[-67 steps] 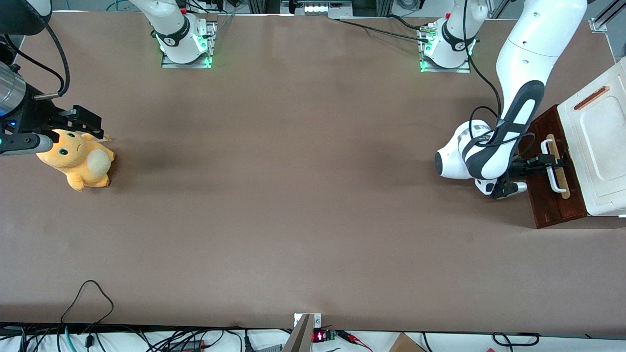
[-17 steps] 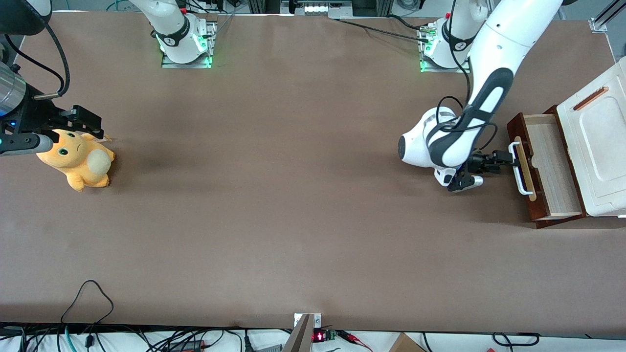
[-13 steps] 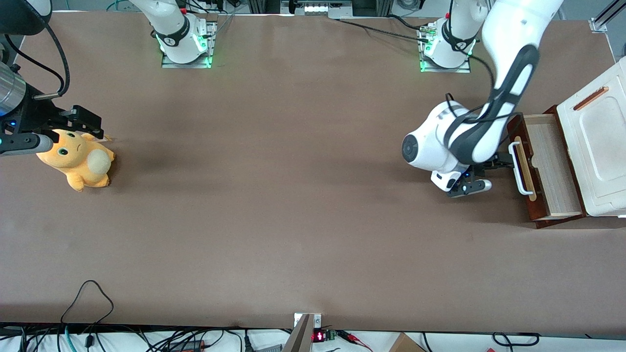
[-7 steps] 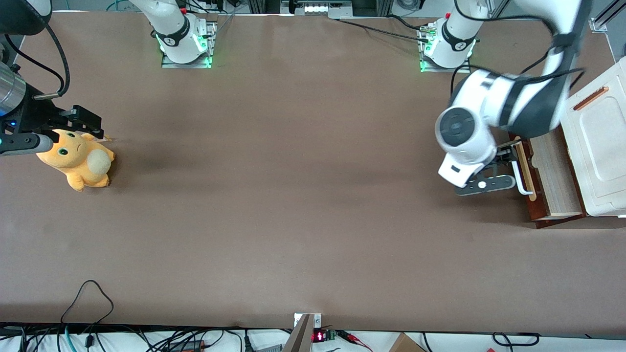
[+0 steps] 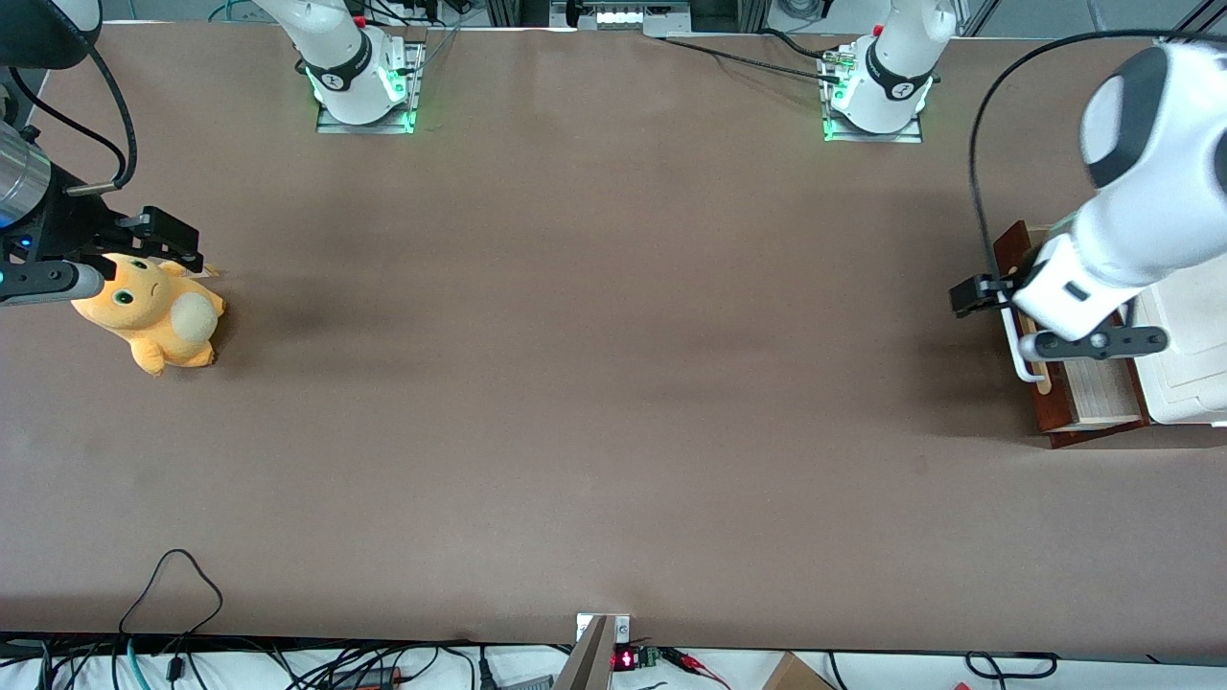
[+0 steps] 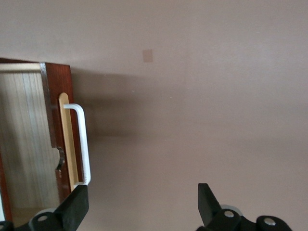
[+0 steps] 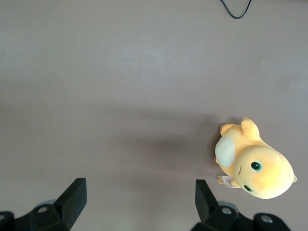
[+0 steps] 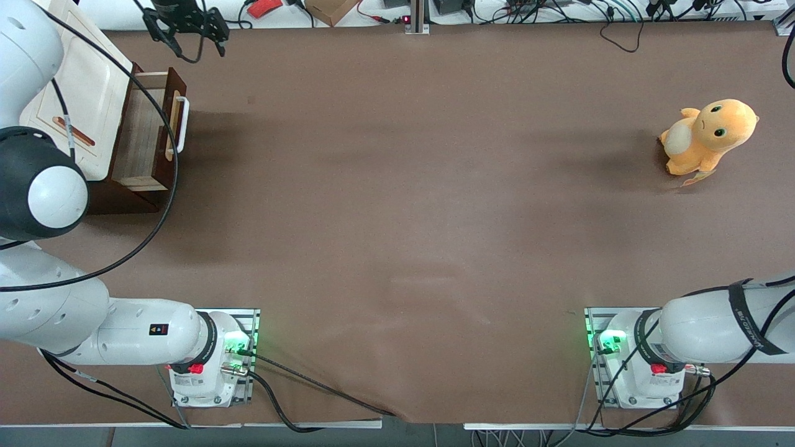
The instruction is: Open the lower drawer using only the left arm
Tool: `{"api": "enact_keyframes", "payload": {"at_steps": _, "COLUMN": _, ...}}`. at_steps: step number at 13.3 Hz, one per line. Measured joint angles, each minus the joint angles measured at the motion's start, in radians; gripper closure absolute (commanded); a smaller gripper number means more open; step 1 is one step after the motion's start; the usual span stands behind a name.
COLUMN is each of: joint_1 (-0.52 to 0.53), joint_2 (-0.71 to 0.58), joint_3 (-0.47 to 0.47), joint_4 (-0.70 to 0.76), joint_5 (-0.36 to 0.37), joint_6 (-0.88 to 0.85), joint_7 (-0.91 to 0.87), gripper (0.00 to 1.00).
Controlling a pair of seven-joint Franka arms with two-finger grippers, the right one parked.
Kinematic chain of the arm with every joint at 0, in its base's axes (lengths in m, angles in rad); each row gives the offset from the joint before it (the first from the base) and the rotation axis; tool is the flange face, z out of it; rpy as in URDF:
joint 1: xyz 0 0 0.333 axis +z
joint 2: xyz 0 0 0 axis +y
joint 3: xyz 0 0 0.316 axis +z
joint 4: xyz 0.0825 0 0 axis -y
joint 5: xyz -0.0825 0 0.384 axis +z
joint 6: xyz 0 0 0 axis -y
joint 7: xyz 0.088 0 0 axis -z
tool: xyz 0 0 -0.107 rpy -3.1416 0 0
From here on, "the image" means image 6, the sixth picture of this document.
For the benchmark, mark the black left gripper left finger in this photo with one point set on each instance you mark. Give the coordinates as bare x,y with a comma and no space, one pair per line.
72,207

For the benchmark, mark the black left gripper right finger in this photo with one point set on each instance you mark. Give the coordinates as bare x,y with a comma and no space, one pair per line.
209,209

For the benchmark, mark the beige tape patch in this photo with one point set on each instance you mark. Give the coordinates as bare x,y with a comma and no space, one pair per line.
147,55

